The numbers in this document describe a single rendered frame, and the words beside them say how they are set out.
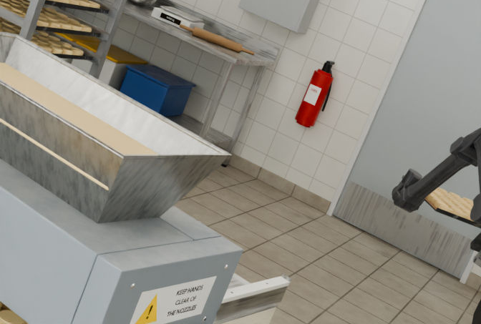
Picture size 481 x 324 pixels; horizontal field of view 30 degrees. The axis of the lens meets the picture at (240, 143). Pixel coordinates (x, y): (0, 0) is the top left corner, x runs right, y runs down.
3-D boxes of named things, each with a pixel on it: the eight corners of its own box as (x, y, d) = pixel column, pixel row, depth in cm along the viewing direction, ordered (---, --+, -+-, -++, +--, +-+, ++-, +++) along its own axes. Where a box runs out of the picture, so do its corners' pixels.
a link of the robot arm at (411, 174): (393, 202, 328) (413, 212, 329) (411, 177, 324) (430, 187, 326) (386, 189, 339) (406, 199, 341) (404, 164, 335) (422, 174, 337)
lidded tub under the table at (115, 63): (64, 73, 666) (76, 40, 660) (97, 73, 708) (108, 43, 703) (105, 94, 654) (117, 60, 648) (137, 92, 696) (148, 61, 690)
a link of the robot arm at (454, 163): (462, 144, 297) (488, 159, 300) (463, 132, 301) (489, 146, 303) (388, 205, 329) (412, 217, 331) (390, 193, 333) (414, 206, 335)
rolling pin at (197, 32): (177, 30, 622) (181, 21, 621) (177, 28, 628) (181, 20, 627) (253, 59, 631) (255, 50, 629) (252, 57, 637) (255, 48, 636)
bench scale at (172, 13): (149, 16, 638) (154, 4, 636) (166, 16, 669) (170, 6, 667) (187, 32, 631) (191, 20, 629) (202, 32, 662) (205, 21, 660)
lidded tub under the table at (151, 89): (114, 98, 651) (126, 64, 645) (142, 96, 693) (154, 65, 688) (157, 119, 639) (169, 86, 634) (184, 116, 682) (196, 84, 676)
